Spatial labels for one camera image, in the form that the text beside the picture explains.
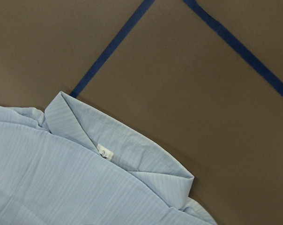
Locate light blue button-up shirt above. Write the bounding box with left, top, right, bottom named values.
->
left=0, top=92, right=215, bottom=225

